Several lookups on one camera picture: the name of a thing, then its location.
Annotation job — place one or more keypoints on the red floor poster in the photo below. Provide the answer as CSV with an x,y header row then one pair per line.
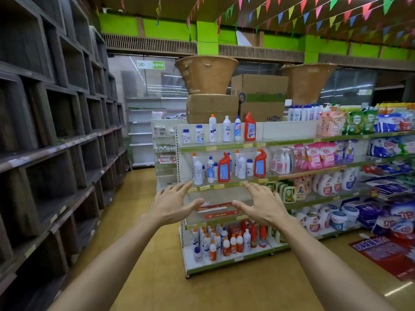
x,y
382,255

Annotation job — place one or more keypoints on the wooden slatted rail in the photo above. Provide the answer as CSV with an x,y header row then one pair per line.
x,y
149,45
259,53

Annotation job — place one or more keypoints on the person's left forearm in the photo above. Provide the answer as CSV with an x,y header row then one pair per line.
x,y
107,272

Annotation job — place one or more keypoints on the green-edged metal shelf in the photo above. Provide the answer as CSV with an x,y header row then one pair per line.
x,y
291,142
214,222
231,184
291,176

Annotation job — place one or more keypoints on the green-edged glass shelf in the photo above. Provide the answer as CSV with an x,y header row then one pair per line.
x,y
230,146

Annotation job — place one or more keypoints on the person's right forearm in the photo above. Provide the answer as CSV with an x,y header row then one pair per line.
x,y
324,272

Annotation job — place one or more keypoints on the peach refill pouches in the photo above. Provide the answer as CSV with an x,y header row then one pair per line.
x,y
330,123

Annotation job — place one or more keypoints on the cardboard box with green stripe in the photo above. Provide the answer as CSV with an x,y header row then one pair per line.
x,y
262,108

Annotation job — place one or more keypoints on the stack of blue detergent bags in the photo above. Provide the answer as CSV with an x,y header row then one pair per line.
x,y
389,121

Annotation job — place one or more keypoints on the long red banner strip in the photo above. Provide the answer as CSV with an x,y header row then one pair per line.
x,y
223,214

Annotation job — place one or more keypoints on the cluster of orange-capped bottles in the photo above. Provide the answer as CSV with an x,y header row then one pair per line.
x,y
227,246

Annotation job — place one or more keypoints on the group of white tubs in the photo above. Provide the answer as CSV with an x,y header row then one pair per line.
x,y
338,220

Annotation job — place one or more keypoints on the white gondola shelving unit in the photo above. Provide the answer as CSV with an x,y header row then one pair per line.
x,y
285,130

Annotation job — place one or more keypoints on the group of green pouches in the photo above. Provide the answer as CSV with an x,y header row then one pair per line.
x,y
355,121

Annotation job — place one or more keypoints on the green and white hanging sign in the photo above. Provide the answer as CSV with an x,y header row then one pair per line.
x,y
150,65

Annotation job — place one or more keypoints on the plain cardboard box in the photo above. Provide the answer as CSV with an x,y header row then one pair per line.
x,y
210,108

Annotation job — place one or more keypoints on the person's right hand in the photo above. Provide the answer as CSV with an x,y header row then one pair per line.
x,y
266,207

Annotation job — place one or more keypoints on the white empty shelving unit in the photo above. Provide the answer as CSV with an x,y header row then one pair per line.
x,y
142,155

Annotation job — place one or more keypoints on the row of blue-capped white bottles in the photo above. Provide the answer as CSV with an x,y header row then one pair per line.
x,y
303,113

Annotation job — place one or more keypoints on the group of white detergent jugs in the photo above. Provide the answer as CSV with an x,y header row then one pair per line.
x,y
325,184

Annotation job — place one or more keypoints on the group of pink refill pouches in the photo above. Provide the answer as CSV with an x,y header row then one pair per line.
x,y
319,155

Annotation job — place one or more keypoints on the white base shelf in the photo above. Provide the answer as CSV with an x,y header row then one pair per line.
x,y
207,263

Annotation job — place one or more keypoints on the white bottles with pink labels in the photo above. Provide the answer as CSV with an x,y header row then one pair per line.
x,y
282,161

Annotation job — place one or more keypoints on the green and white jugs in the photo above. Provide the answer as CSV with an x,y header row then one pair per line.
x,y
288,194

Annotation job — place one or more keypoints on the person's left hand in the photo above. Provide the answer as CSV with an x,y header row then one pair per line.
x,y
172,207

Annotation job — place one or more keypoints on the colourful bunting flags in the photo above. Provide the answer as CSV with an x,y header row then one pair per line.
x,y
387,3

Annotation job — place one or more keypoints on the row of yellow packets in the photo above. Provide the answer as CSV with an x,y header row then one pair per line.
x,y
395,107

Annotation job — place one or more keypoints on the short red banner strip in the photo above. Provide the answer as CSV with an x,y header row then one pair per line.
x,y
214,206

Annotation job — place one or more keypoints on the dark wooden cubby shelving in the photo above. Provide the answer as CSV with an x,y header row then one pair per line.
x,y
74,110

